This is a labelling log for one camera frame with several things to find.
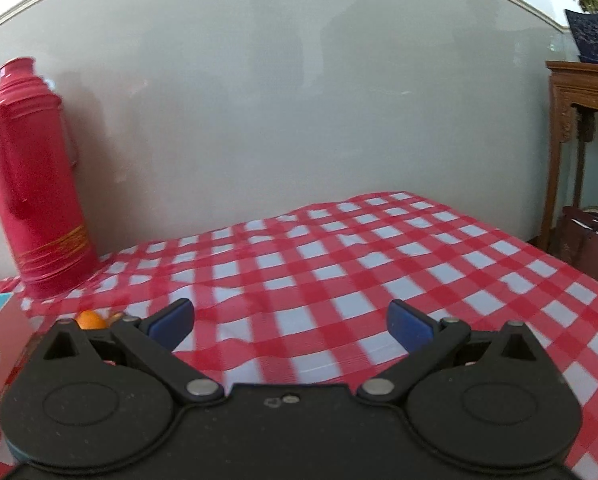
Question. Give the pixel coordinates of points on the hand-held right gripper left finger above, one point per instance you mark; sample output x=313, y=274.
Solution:
x=171, y=325

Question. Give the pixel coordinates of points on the red thermos flask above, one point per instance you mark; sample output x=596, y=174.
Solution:
x=34, y=185

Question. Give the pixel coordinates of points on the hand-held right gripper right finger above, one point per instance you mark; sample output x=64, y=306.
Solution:
x=411, y=327

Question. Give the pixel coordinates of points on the carved wooden side table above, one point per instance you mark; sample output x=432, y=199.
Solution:
x=561, y=125

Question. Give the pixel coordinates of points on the blue patterned plant pot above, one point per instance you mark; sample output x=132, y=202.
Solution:
x=596, y=37

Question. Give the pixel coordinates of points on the red checkered tablecloth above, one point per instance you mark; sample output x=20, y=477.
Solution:
x=329, y=260

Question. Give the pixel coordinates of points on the dark red bag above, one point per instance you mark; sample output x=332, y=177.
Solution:
x=586, y=250

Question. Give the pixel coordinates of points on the colourful cardboard box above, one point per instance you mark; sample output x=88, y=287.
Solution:
x=4, y=355

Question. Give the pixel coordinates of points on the orange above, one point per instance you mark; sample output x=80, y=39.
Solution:
x=90, y=320

